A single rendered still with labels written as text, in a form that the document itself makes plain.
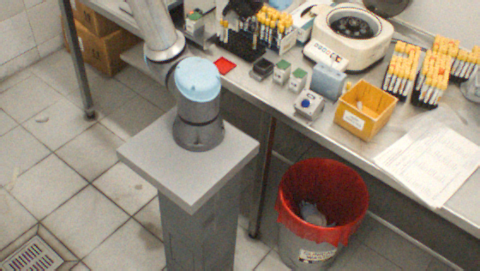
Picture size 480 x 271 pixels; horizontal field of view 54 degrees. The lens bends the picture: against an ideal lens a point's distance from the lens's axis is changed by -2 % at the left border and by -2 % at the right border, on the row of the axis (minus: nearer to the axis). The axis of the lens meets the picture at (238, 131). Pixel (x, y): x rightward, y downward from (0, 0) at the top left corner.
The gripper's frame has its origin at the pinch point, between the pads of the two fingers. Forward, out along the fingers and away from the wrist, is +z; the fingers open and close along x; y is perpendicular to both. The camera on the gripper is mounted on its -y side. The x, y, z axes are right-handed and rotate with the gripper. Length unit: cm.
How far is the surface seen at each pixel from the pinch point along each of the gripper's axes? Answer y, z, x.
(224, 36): 3.1, 11.9, 4.4
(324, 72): 35.2, -12.5, 5.8
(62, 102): -44, 146, -7
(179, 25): -11.3, 21.2, -0.5
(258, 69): 20.3, 4.2, 0.1
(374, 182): 89, 38, 37
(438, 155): 76, -26, 6
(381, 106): 55, -17, 10
